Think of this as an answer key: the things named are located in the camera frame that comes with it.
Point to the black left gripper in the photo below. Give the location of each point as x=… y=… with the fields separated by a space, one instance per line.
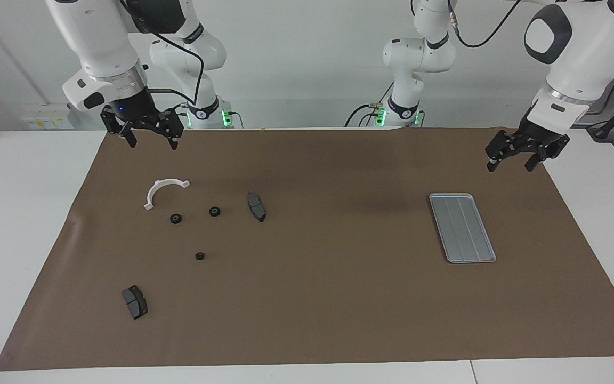
x=531 y=141

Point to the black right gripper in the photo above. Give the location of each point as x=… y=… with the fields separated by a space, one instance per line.
x=136 y=112

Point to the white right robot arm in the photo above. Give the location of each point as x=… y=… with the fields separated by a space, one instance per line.
x=99 y=42

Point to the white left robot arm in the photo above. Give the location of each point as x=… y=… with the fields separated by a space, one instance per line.
x=579 y=58

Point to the silver metal tray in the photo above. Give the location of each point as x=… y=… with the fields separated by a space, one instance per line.
x=464 y=234

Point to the dark grey brake pad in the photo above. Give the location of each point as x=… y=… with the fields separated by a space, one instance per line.
x=256 y=208
x=135 y=303

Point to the brown table mat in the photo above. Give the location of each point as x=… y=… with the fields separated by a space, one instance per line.
x=339 y=293

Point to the white curved plastic bracket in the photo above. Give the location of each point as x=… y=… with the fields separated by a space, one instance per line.
x=152 y=192

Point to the white wall socket strip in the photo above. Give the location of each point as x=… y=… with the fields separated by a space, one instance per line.
x=46 y=121

